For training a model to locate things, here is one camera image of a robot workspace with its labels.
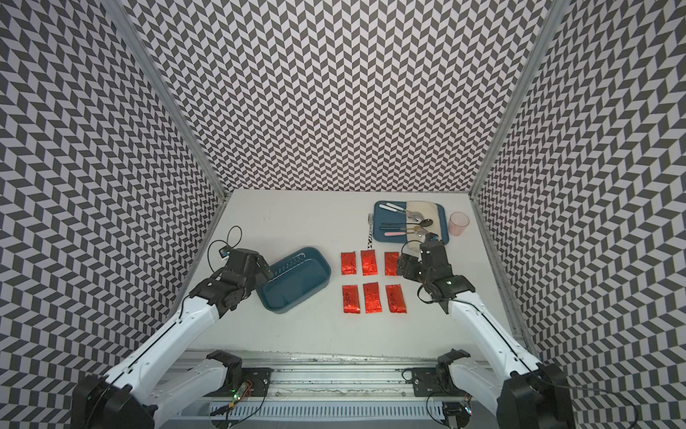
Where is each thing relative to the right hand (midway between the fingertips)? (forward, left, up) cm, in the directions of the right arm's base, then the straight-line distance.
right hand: (409, 268), depth 84 cm
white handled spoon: (+38, 0, -14) cm, 41 cm away
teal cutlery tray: (+29, +3, -13) cm, 32 cm away
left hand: (-2, +48, 0) cm, 48 cm away
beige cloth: (+20, -7, -10) cm, 24 cm away
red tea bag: (+7, +20, -10) cm, 23 cm away
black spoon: (+24, -11, -7) cm, 27 cm away
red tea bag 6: (-7, +4, -11) cm, 13 cm away
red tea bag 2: (+8, +12, -10) cm, 18 cm away
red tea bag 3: (+8, +4, -12) cm, 15 cm away
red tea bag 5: (-6, +11, -11) cm, 17 cm away
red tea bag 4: (-5, +19, -11) cm, 22 cm away
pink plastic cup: (+22, -23, -5) cm, 32 cm away
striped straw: (+22, +11, -10) cm, 27 cm away
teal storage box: (+1, +38, -8) cm, 39 cm away
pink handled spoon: (+21, +1, -10) cm, 24 cm away
